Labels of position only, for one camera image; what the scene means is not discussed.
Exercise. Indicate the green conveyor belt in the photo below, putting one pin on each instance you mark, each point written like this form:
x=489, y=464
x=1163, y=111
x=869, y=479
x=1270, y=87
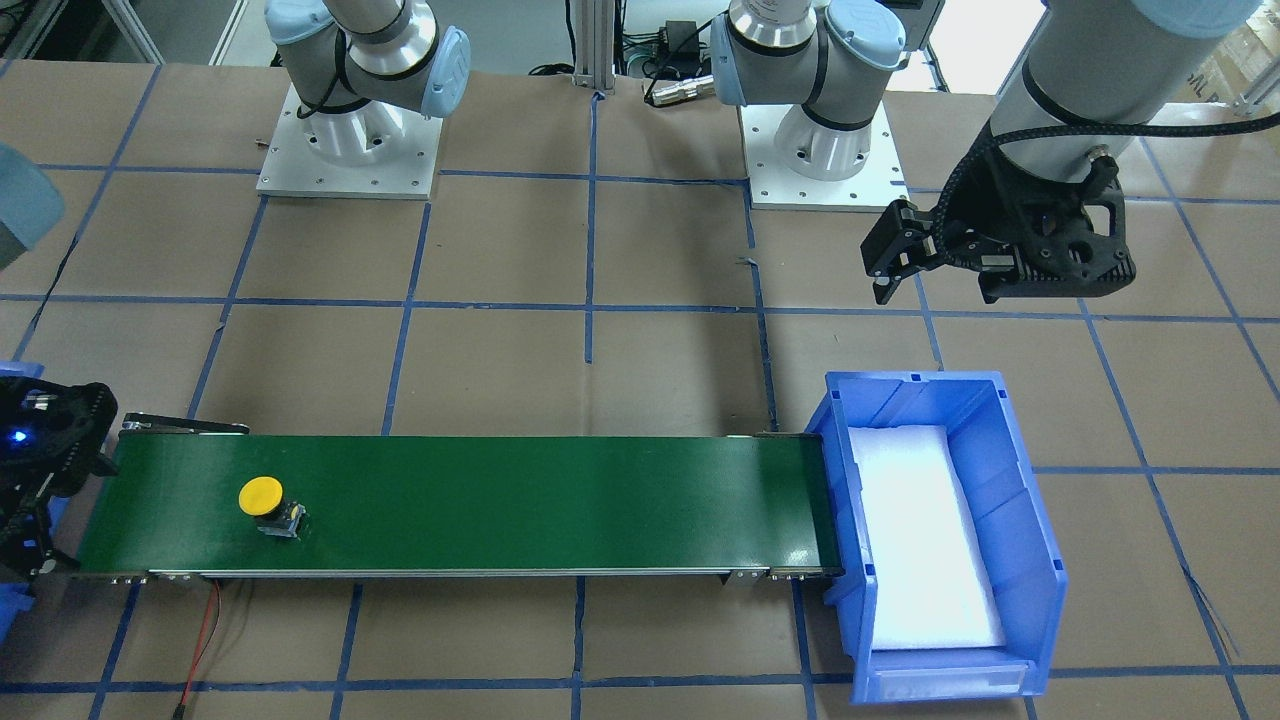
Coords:
x=506, y=506

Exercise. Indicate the aluminium frame post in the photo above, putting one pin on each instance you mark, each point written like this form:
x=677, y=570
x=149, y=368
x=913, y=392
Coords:
x=595, y=30

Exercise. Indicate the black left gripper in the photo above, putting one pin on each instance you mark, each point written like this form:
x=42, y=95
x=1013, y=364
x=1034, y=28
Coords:
x=972, y=212

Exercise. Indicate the blue bin far side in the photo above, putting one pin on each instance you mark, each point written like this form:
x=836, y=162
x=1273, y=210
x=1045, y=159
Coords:
x=15, y=597

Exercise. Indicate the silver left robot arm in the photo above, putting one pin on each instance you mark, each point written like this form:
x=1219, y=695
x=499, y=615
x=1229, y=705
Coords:
x=1093, y=72

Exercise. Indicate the yellow push button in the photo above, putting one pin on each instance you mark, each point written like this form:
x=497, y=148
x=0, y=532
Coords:
x=274, y=514

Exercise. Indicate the white foam pad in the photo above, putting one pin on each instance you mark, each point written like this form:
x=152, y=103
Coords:
x=933, y=588

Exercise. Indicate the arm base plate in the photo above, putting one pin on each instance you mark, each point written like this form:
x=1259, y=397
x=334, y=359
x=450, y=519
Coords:
x=375, y=152
x=794, y=164

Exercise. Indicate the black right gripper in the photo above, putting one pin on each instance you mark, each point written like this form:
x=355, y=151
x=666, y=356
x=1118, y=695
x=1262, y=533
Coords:
x=48, y=442

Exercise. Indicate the blue bin with foam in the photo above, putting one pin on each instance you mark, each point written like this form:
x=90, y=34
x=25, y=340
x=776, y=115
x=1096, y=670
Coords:
x=1014, y=531

